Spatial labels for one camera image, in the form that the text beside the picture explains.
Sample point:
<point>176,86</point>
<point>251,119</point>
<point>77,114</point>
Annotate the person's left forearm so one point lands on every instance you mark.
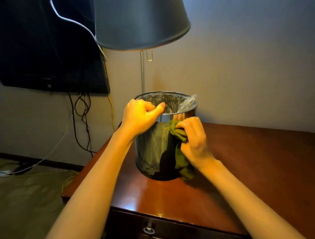
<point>93,192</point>

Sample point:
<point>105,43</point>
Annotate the person's right hand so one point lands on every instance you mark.
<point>197,145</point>

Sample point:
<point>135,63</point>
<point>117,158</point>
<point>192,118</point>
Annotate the black television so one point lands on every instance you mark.
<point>37,49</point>

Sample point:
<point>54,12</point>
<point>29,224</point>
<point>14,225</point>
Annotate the person's left hand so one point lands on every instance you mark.
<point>139,118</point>

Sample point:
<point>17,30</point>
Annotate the white power strip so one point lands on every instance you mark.
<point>4,173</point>

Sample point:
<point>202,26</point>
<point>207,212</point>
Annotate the brown wooden table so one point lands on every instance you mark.
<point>265,167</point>

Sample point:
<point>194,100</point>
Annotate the black metal trash bin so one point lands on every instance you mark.
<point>152,152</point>

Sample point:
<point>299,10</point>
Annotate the clear plastic bin liner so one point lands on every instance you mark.
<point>172,101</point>

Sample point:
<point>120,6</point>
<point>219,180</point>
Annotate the person's right forearm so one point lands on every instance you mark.
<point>246,204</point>

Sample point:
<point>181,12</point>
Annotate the green cleaning cloth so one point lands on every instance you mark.
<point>180,160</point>

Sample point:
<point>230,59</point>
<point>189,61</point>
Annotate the grey shade metal lamp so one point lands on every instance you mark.
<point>137,24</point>

